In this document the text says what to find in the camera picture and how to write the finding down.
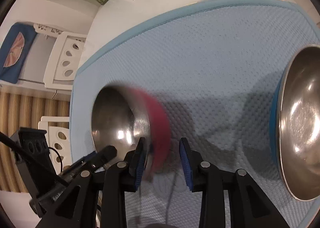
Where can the white chair lower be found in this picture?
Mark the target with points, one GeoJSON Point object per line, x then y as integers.
{"type": "Point", "coordinates": [57, 138]}

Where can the white chair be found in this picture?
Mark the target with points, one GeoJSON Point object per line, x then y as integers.
{"type": "Point", "coordinates": [57, 138]}
{"type": "Point", "coordinates": [64, 61]}

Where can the white chair upper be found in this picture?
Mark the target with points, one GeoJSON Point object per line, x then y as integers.
{"type": "Point", "coordinates": [64, 61]}

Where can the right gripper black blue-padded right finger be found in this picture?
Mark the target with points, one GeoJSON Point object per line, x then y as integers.
{"type": "Point", "coordinates": [249, 205]}

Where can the light blue dish mat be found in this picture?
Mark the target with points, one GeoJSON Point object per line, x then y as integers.
{"type": "Point", "coordinates": [214, 66]}

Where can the blue steel bowl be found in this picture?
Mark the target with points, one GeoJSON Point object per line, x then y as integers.
{"type": "Point", "coordinates": [294, 124]}

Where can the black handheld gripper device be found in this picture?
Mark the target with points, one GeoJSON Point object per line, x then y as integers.
{"type": "Point", "coordinates": [31, 154]}

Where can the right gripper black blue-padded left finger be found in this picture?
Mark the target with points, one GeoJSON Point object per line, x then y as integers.
{"type": "Point", "coordinates": [89, 190]}

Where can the red steel bowl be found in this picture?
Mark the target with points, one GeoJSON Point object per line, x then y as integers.
{"type": "Point", "coordinates": [121, 115]}

